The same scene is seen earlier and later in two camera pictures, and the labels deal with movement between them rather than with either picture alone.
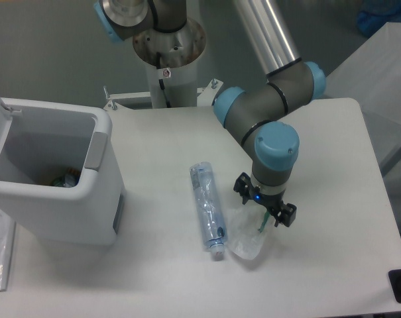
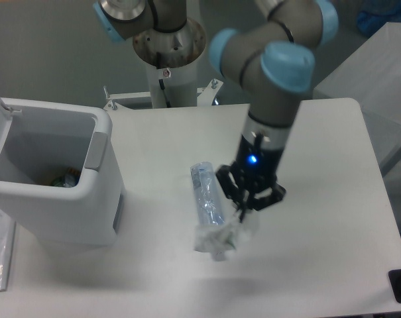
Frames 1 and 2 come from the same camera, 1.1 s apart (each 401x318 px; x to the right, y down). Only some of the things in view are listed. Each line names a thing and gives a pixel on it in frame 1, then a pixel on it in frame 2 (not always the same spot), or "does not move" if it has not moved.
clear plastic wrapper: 246,222 → 223,241
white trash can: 54,169 does not move
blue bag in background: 374,14 does not move
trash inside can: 69,180 does not move
